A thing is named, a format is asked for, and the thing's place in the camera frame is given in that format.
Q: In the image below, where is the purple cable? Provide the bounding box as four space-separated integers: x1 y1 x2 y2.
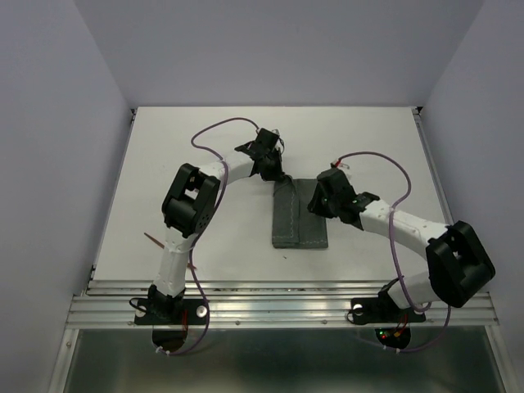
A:
333 151 454 355
155 117 263 356

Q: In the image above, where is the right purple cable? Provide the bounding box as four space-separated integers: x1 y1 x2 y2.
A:
333 151 454 355

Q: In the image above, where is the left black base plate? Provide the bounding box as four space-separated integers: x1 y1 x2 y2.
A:
129 297 209 326

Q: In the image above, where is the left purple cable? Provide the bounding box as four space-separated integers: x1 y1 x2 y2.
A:
155 117 263 356

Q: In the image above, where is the aluminium rail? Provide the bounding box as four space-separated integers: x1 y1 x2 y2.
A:
65 279 500 331
411 105 478 287

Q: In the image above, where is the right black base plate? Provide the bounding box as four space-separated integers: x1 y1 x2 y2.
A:
346 287 426 326

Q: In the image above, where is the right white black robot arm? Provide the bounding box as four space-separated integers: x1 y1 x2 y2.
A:
308 167 495 324

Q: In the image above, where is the aluminium front rail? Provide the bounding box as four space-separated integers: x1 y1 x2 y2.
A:
65 279 500 331

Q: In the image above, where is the copper fork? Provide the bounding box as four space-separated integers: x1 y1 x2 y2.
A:
143 233 165 249

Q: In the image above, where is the aluminium right side rail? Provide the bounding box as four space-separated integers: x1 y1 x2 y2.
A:
411 105 478 287

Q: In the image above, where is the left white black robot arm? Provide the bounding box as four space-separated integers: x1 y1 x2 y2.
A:
145 129 284 323

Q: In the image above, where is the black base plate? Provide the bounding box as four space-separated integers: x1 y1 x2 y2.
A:
346 287 426 326
129 297 209 326

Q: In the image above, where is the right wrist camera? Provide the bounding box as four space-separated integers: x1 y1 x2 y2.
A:
331 160 350 170

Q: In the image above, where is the grey cloth napkin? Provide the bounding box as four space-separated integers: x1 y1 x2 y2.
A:
271 175 328 250

